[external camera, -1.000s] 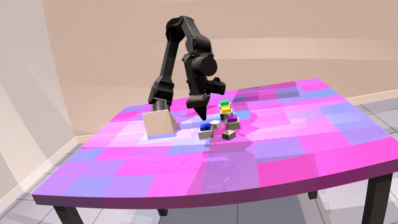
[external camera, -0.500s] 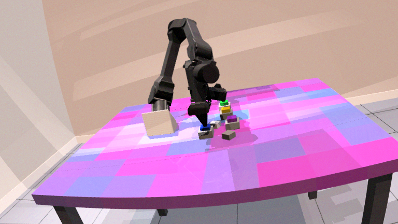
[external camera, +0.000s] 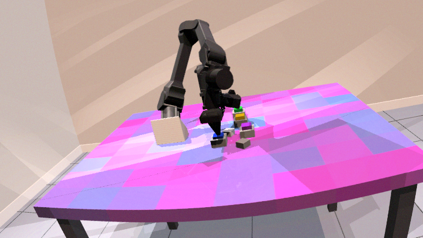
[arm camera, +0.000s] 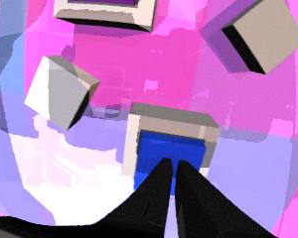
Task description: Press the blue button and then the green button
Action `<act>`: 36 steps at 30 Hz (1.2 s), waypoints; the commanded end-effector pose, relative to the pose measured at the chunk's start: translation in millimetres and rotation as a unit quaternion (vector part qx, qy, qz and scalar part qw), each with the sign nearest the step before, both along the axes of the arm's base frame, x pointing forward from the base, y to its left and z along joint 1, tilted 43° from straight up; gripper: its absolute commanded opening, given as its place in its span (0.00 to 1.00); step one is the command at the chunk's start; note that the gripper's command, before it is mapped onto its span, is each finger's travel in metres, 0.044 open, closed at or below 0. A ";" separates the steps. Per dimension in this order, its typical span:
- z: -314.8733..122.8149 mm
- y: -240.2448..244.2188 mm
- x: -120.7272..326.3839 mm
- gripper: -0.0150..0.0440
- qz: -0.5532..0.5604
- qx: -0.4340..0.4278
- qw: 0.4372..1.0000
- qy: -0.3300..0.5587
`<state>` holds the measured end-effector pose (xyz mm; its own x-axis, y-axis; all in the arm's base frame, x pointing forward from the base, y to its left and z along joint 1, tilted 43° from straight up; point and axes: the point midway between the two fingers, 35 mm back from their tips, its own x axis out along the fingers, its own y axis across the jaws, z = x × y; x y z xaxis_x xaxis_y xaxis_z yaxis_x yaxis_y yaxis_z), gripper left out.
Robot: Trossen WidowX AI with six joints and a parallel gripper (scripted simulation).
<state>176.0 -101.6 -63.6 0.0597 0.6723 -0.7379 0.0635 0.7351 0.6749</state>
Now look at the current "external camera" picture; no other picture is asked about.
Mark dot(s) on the blue button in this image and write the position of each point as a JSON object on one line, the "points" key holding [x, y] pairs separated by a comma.
{"points": [[219, 141]]}

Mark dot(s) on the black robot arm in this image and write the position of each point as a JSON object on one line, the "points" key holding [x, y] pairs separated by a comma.
{"points": [[216, 75]]}

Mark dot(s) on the green button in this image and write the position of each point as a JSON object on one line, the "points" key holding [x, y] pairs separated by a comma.
{"points": [[238, 111]]}

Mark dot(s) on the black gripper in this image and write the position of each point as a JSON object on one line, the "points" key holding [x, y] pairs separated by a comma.
{"points": [[213, 115]]}

